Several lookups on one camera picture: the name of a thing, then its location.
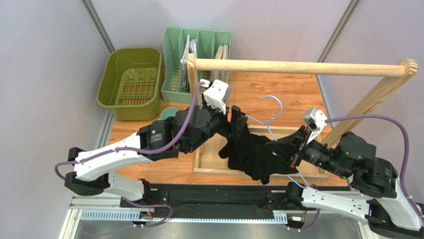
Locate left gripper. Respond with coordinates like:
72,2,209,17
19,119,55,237
185,93,249,154

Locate light blue wire hanger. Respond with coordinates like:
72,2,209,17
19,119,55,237
245,95,310,189

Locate black tank top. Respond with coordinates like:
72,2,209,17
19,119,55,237
218,125,299,185

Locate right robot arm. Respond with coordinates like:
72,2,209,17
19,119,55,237
265,126,424,239

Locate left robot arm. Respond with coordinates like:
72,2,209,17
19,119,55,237
64,106,248,201

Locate wooden clothes rack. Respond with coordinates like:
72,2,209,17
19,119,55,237
186,53,419,181

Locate wooden boards in organizer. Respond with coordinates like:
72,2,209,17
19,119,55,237
212,44,229,82

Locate teal ceramic cup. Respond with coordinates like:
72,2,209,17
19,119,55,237
160,107,179,120

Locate white papers in organizer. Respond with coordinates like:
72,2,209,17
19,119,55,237
180,34,198,92

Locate green slotted file organizer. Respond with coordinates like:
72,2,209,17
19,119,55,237
161,27,232,104

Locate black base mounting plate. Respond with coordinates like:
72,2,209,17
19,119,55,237
135,184,305,220

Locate olive green plastic basket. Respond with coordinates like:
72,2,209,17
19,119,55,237
97,47,162,121

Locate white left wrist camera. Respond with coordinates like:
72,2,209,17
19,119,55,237
200,79,232,115

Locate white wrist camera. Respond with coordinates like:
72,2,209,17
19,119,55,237
200,79,232,115
303,107,327,144

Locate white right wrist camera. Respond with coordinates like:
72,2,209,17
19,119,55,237
303,107,327,144

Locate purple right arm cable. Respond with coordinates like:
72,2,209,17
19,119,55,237
324,115,411,200

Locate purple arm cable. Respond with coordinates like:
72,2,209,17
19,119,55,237
324,115,411,200
54,81,206,181

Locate aluminium rail frame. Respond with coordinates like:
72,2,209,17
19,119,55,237
63,106,381,219

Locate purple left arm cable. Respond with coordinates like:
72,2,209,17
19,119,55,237
54,81,206,181

